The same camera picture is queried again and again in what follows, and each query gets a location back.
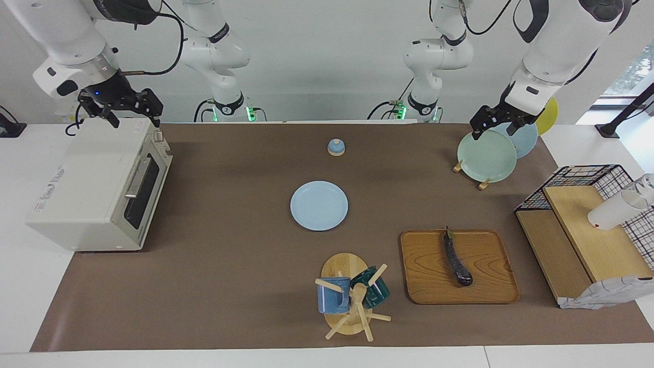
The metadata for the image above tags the glass oven door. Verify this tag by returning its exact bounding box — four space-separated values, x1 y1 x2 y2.
123 119 173 251

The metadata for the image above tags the dark purple eggplant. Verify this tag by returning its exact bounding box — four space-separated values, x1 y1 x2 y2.
443 226 474 287

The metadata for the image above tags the light blue plate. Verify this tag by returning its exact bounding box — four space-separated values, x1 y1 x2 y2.
290 180 349 232

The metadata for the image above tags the white toaster oven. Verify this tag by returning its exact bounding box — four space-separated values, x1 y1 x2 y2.
26 119 173 252

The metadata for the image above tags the pale blue upright plate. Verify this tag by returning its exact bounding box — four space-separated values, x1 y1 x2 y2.
488 120 539 159

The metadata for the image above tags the mint green plate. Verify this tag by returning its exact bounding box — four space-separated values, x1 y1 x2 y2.
457 129 518 183

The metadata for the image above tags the yellow plate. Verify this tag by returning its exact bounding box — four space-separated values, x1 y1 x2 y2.
534 97 558 136

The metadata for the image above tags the wooden plate rack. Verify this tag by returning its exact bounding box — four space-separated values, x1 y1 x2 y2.
453 159 491 191

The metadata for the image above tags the white paper cup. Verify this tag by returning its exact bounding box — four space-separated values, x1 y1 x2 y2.
587 190 648 232

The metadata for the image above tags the light wooden stepped shelf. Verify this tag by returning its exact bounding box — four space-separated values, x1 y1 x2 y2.
515 185 654 307

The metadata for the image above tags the clear drinking glass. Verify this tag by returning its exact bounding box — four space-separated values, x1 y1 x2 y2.
634 173 654 205

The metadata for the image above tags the brown wooden tray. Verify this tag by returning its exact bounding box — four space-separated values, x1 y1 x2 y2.
400 229 521 305

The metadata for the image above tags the brown table mat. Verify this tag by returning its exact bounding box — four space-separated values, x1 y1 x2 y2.
30 123 654 352

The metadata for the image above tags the white checkered cloth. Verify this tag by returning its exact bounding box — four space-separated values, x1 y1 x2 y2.
558 275 654 310

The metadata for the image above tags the dark green mug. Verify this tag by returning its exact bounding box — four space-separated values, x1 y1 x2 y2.
349 266 391 309

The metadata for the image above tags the wooden mug tree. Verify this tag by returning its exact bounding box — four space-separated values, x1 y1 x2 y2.
315 252 392 342

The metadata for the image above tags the blue mug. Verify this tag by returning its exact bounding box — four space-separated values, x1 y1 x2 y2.
317 277 352 314

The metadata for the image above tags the black coiled cable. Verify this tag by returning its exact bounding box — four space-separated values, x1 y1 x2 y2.
65 105 86 136

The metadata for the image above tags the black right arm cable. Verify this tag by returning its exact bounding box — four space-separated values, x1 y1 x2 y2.
120 13 184 76

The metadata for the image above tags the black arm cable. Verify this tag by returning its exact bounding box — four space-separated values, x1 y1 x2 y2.
459 0 512 36
120 13 184 76

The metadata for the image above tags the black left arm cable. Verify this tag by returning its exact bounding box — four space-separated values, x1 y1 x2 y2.
459 0 512 36

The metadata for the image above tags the black wire basket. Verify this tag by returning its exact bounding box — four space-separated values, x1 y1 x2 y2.
515 164 654 271

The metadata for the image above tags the black clamp mount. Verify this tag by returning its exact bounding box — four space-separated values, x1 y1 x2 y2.
0 105 27 139

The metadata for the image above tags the black camera stand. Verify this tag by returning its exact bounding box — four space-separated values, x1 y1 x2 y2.
595 82 654 139

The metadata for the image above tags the window with dark frame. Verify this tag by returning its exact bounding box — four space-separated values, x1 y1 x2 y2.
598 41 654 110

